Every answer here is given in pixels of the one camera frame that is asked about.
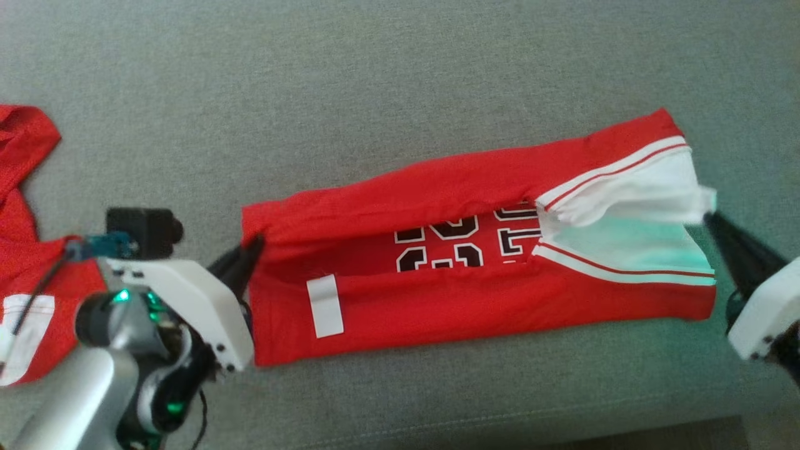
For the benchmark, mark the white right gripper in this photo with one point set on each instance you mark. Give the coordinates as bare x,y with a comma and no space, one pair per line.
769,312

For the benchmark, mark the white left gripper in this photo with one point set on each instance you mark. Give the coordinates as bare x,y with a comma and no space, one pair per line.
181,294

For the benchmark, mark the red basketball jersey white trim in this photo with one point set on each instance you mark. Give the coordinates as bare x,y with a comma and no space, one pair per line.
437,306

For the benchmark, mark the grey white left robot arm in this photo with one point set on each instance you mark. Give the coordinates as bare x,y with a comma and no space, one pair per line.
62,387

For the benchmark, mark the red garment white patch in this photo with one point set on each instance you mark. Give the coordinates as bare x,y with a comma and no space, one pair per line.
25,262

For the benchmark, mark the blue circuit board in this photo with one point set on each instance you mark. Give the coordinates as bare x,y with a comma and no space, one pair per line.
106,245

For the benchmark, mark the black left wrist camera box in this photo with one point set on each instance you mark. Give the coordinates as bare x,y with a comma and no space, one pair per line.
140,231

